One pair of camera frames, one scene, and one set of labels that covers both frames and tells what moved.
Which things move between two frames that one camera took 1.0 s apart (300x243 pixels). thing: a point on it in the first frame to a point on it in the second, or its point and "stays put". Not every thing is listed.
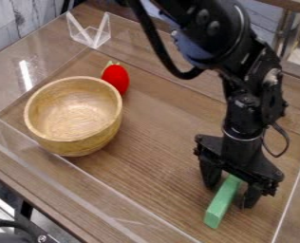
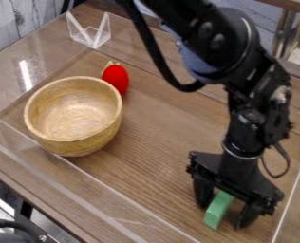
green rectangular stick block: x=222 y=200 stays put
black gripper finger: x=212 y=174 to x=204 y=191
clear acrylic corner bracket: x=90 y=36 stays put
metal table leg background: x=293 y=21 stays put
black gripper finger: x=252 y=196 to x=249 y=214
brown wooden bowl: x=73 y=115 stays put
